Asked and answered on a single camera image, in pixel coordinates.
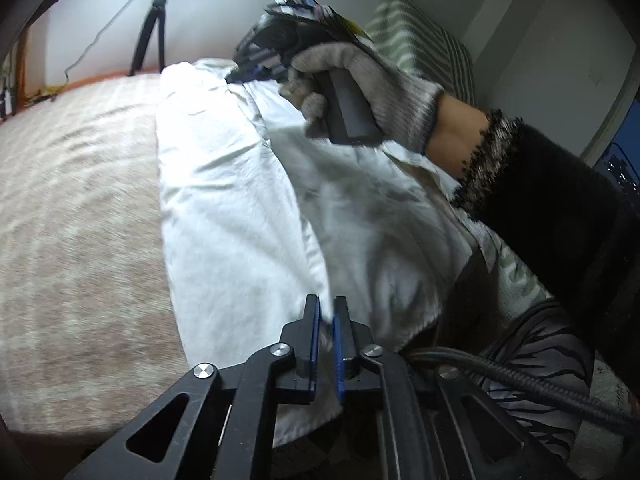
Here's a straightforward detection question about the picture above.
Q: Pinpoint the right gloved hand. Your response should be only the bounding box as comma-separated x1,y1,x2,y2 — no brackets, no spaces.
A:
278,40,445,154

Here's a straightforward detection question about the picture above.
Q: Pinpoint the black tripod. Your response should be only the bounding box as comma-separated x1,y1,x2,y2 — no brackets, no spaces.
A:
128,0,167,77

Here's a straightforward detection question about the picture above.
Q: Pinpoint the white shirt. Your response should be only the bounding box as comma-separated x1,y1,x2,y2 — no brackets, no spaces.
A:
154,57,494,449

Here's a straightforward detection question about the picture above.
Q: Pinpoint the black braided cable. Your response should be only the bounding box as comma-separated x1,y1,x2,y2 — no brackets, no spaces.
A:
406,299,640,430

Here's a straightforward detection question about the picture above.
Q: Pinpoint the beige plaid blanket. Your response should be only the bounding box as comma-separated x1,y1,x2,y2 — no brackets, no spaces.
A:
0,75,188,439

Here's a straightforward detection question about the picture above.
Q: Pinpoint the green striped pillow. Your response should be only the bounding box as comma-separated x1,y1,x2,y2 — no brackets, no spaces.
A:
366,0,476,106

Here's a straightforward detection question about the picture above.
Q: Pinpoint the right forearm dark sleeve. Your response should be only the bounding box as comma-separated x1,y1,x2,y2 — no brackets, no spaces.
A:
426,94,639,393

